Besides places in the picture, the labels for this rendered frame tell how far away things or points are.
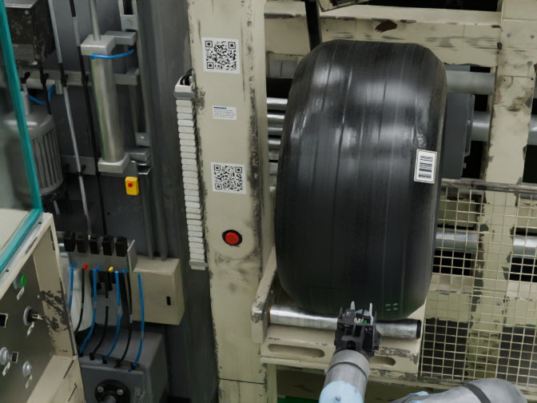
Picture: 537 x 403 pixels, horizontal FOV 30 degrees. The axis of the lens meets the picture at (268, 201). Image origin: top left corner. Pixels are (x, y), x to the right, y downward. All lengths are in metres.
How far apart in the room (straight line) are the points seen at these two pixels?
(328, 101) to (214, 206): 0.41
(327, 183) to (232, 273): 0.49
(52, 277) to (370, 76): 0.77
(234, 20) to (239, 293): 0.68
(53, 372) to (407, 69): 0.98
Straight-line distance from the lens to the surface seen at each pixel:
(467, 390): 1.52
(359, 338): 1.89
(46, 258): 2.09
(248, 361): 2.49
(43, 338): 2.19
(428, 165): 1.92
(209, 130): 2.12
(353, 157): 1.91
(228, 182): 2.17
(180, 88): 2.10
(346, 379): 1.81
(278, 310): 2.27
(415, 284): 2.02
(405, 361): 2.27
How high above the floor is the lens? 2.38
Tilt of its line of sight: 34 degrees down
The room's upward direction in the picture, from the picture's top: 2 degrees counter-clockwise
